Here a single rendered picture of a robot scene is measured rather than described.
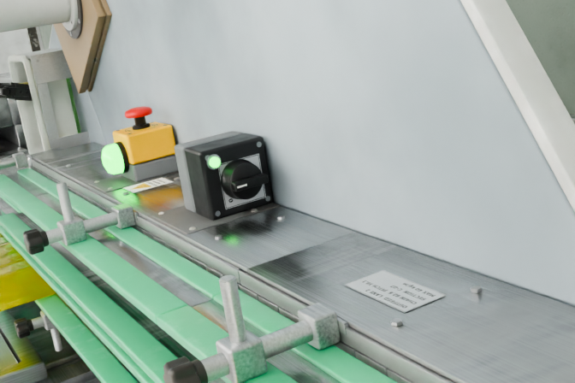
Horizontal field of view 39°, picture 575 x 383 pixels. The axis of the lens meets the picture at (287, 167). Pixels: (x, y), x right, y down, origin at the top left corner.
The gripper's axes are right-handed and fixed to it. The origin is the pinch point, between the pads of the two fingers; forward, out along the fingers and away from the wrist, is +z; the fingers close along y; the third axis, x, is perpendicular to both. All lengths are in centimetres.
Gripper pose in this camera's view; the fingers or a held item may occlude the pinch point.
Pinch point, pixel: (23, 91)
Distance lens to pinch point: 168.5
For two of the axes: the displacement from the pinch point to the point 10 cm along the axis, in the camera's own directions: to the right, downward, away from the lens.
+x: 0.8, -9.9, -1.1
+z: 8.7, 0.2, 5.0
